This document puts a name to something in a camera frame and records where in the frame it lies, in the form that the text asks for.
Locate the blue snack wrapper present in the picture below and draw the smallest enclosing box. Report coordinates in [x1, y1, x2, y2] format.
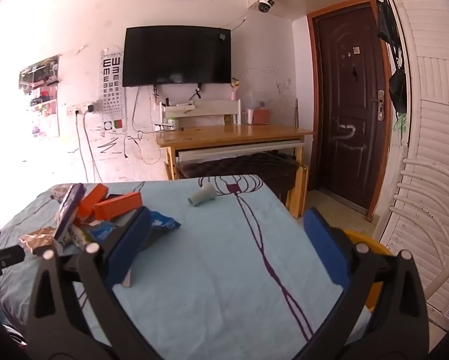
[83, 211, 181, 251]

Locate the yellow plastic trash bin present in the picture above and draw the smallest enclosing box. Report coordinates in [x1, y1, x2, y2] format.
[341, 228, 394, 314]

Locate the crumpled brown wrapper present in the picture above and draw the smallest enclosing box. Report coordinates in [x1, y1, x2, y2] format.
[19, 227, 55, 256]

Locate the purple snack packet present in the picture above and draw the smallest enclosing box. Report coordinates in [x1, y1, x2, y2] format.
[54, 184, 86, 242]

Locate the orange box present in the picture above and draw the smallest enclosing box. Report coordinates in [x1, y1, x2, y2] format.
[93, 192, 142, 221]
[76, 184, 109, 221]

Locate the white louvered door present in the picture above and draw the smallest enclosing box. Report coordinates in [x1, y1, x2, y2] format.
[374, 0, 449, 308]

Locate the white chair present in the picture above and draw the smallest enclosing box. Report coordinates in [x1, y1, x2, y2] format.
[386, 158, 449, 314]

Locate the light blue patterned tablecloth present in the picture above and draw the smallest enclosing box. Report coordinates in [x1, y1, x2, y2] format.
[0, 174, 372, 360]

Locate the dark brown tufted bench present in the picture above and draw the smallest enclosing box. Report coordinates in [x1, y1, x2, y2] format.
[178, 150, 299, 203]

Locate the dark brown entrance door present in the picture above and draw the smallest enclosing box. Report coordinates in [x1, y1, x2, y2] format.
[307, 0, 392, 221]

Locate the grey paper cup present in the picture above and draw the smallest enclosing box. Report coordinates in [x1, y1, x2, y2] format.
[188, 183, 217, 206]

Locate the wooden desk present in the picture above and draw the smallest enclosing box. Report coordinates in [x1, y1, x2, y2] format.
[156, 124, 314, 218]

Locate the eye test chart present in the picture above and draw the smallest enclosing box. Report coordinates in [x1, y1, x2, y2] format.
[97, 49, 126, 131]

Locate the white shelf on desk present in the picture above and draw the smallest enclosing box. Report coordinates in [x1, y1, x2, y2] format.
[159, 99, 242, 125]

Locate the pink tissue box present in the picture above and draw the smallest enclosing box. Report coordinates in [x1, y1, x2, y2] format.
[246, 108, 271, 125]

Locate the black hanging bag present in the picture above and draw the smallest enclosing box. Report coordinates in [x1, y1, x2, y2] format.
[376, 0, 407, 115]

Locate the black power cable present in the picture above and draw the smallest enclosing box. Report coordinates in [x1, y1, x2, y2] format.
[75, 103, 103, 184]

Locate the wall shelf with items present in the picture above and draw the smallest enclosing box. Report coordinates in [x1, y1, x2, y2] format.
[19, 55, 60, 117]

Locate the black wall television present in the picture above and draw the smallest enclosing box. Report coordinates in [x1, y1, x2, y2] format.
[123, 25, 232, 87]

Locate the white security camera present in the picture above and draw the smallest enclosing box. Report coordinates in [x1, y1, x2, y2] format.
[258, 0, 275, 13]

